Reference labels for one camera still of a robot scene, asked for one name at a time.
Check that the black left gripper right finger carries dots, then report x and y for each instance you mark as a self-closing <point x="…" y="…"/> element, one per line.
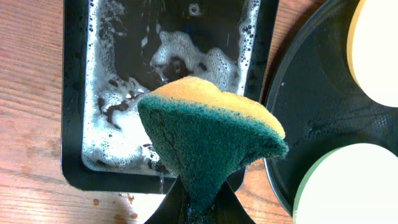
<point x="228" y="209"/>

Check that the black rectangular soapy water tray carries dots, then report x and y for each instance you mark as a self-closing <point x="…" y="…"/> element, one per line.
<point x="116" y="52"/>

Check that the round black tray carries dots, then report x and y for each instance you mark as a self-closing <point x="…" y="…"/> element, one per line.
<point x="316" y="100"/>

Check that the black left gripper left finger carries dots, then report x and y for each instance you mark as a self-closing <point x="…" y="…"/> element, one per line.
<point x="172" y="208"/>

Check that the yellow plate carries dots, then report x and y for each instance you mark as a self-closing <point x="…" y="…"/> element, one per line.
<point x="372" y="50"/>

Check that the green and yellow sponge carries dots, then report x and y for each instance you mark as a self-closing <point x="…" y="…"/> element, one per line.
<point x="203" y="135"/>

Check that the light green plate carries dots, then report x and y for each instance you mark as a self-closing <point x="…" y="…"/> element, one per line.
<point x="351" y="184"/>

